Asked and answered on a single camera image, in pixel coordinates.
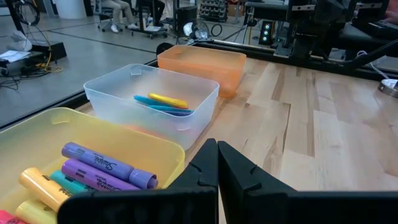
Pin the orange translucent plastic bin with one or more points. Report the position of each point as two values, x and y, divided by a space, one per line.
202 68

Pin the black storage rack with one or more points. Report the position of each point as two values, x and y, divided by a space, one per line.
214 9

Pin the black floor box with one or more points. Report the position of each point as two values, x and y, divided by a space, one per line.
49 49

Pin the person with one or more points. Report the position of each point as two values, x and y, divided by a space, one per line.
119 14

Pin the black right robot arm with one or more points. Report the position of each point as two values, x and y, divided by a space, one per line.
323 25

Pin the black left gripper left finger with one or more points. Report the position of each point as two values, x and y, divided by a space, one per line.
186 202

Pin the yellow chunky highlighter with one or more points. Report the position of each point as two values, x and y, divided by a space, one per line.
34 213
43 188

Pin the purple chunky highlighter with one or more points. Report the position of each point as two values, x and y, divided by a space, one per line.
102 163
93 179

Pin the black box with green lights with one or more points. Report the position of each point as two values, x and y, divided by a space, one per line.
265 32

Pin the round silver and white container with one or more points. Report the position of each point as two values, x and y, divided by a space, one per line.
388 87

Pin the pink chunky highlighter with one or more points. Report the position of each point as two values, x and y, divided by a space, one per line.
9 217

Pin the yellow slim highlighter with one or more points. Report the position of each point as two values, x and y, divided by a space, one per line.
168 100

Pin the teal chunky highlighter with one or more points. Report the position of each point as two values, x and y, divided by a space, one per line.
68 183

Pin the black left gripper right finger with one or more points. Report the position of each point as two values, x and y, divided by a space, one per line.
264 205

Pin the yellow translucent plastic bin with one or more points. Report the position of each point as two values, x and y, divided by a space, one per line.
124 146

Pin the white cylinder bin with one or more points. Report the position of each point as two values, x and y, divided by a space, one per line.
71 8

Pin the blue slim highlighter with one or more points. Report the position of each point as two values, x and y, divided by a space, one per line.
174 109
146 100

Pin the clear plastic bin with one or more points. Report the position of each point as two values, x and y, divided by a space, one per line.
109 93

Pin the white plastic bag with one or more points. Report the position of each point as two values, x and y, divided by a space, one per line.
18 42

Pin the black computer tower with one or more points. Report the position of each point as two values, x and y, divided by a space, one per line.
186 17

